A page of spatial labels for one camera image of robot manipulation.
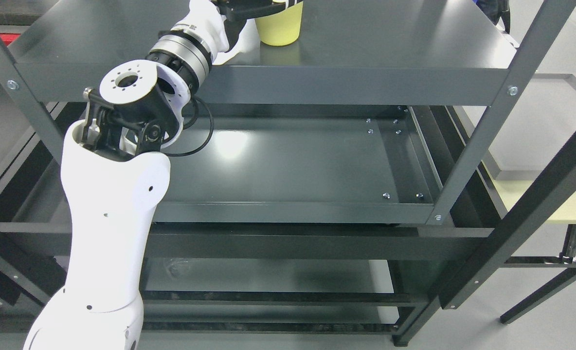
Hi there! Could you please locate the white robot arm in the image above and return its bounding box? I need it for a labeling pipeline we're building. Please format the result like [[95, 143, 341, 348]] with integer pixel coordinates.
[[23, 21, 229, 350]]

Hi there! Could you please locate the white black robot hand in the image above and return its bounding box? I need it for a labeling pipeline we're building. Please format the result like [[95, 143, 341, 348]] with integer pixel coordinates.
[[171, 0, 278, 65]]

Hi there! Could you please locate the black cable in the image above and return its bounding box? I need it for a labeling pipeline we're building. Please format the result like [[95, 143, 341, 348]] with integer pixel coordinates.
[[164, 95, 215, 158]]

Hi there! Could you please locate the dark metal shelf rack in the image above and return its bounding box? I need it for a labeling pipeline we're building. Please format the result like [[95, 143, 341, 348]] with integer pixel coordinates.
[[0, 0, 576, 346]]

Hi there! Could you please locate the yellow plastic cup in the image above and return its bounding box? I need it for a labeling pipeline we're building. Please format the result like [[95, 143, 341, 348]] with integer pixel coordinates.
[[254, 0, 303, 47]]

